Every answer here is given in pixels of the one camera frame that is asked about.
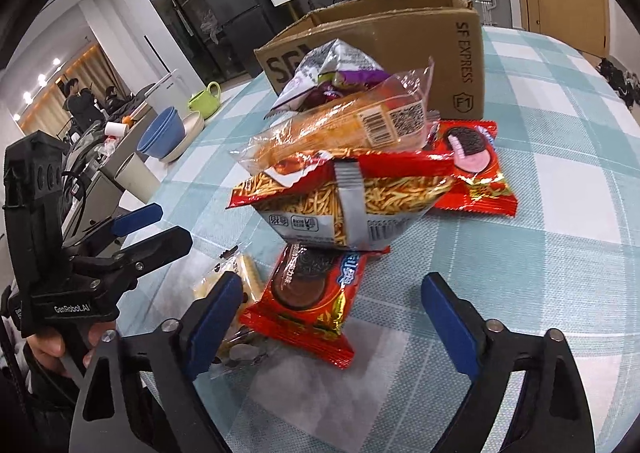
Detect beige cup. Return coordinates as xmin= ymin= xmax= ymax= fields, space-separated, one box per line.
xmin=114 ymin=153 xmax=162 ymax=204

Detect white appliance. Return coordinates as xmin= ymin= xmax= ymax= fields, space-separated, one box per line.
xmin=146 ymin=70 xmax=182 ymax=107

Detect dark shoes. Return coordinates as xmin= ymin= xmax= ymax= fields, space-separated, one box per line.
xmin=597 ymin=58 xmax=640 ymax=110

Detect black cable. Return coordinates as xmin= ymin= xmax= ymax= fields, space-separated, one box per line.
xmin=59 ymin=168 xmax=88 ymax=234

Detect red chocolate cookie packet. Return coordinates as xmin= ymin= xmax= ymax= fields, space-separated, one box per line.
xmin=239 ymin=242 xmax=370 ymax=371

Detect black glass cabinet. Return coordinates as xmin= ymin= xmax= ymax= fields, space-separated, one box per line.
xmin=127 ymin=0 xmax=227 ymax=84

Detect blue bowl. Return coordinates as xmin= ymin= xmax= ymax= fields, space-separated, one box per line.
xmin=145 ymin=109 xmax=187 ymax=162
xmin=136 ymin=106 xmax=185 ymax=156

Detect purple and white snack bag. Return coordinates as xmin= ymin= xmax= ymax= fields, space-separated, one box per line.
xmin=265 ymin=39 xmax=391 ymax=116

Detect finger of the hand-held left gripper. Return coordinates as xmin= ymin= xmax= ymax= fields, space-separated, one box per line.
xmin=72 ymin=226 xmax=194 ymax=291
xmin=80 ymin=203 xmax=164 ymax=246

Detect teal checked tablecloth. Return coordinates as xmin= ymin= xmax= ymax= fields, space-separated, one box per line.
xmin=120 ymin=25 xmax=640 ymax=453

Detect beige curtain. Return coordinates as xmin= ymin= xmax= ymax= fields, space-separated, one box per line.
xmin=64 ymin=43 xmax=122 ymax=100

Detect red crispy noodle bag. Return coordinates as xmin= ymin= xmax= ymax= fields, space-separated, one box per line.
xmin=226 ymin=149 xmax=458 ymax=254

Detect clear biscuit packet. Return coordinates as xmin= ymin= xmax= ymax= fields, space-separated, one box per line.
xmin=192 ymin=245 xmax=271 ymax=379

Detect clear breadstick packet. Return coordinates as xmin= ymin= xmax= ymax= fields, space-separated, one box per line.
xmin=230 ymin=58 xmax=441 ymax=178

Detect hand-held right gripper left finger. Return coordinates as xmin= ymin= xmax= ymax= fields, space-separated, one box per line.
xmin=69 ymin=272 xmax=246 ymax=453

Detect person's left hand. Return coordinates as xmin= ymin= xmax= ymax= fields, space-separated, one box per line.
xmin=24 ymin=328 xmax=120 ymax=380

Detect brown cardboard box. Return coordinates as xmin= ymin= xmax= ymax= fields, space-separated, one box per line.
xmin=254 ymin=0 xmax=486 ymax=121

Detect green ceramic mug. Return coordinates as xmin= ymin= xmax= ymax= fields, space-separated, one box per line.
xmin=187 ymin=81 xmax=222 ymax=120

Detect red pink-cream cookie packet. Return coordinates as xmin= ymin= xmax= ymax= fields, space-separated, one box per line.
xmin=425 ymin=119 xmax=519 ymax=218

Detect beige plate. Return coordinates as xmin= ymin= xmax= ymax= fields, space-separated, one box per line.
xmin=160 ymin=112 xmax=206 ymax=164

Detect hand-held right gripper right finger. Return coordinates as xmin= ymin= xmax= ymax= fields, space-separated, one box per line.
xmin=420 ymin=272 xmax=596 ymax=453

